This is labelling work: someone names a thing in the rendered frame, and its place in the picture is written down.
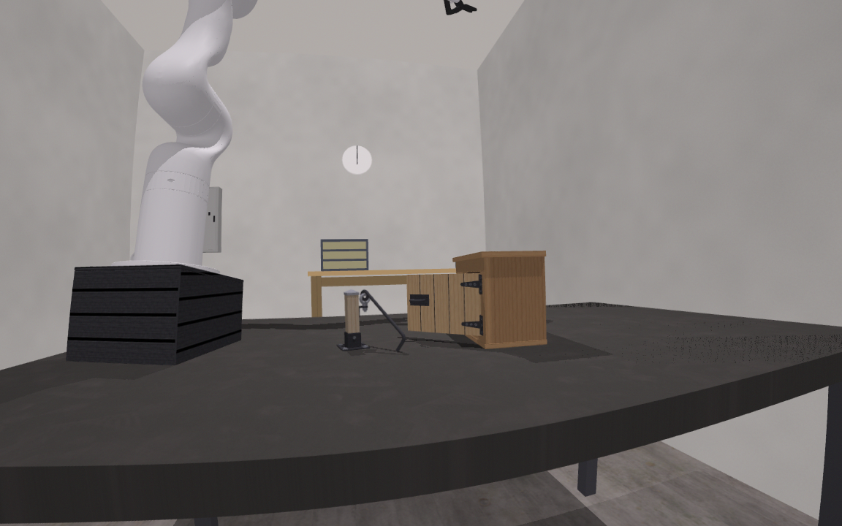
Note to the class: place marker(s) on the light wooden cabinet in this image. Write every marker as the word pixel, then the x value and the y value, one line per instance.
pixel 501 299

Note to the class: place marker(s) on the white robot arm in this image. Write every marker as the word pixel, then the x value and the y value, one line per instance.
pixel 171 226

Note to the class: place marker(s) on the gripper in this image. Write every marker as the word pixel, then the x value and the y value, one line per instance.
pixel 459 6

